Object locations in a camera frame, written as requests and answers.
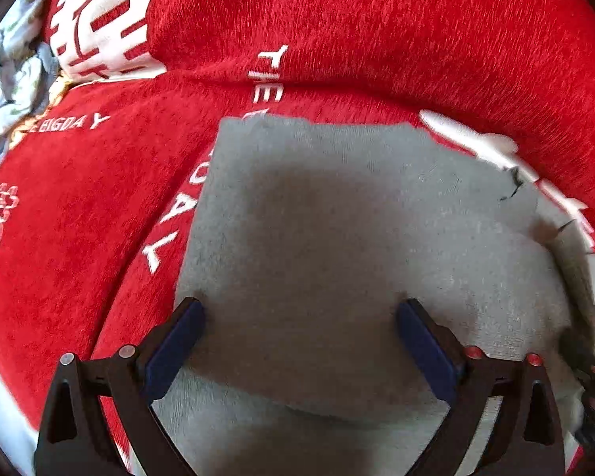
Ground grey small garment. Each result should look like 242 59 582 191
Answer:
154 116 587 475

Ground red printed blanket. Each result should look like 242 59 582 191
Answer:
0 0 595 475

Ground white floral crumpled clothes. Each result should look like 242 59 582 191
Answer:
0 0 73 165

